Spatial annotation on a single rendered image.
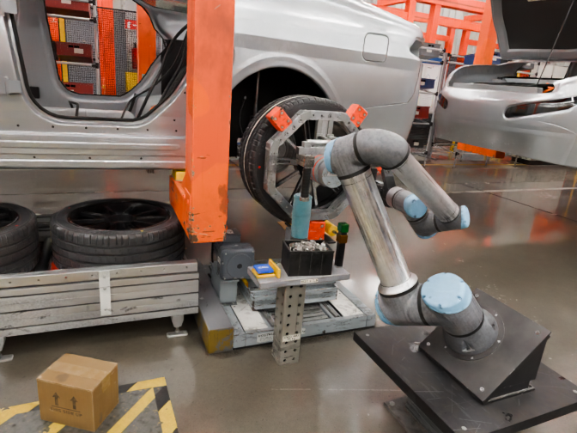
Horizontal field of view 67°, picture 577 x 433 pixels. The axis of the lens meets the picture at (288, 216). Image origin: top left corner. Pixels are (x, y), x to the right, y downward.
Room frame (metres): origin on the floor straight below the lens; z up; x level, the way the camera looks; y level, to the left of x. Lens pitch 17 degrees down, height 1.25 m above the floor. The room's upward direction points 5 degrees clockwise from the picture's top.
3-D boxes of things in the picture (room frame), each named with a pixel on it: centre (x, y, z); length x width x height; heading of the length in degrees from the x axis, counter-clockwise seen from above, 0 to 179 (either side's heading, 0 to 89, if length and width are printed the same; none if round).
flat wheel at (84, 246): (2.18, 0.88, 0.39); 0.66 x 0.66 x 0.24
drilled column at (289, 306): (1.78, -0.04, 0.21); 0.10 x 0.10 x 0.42; 24
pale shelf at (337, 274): (1.79, -0.07, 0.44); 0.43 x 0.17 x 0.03; 114
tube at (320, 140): (2.00, -0.08, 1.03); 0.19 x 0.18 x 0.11; 24
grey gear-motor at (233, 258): (2.25, 0.31, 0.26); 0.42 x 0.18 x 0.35; 24
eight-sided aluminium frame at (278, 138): (2.16, -0.12, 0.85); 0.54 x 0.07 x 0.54; 114
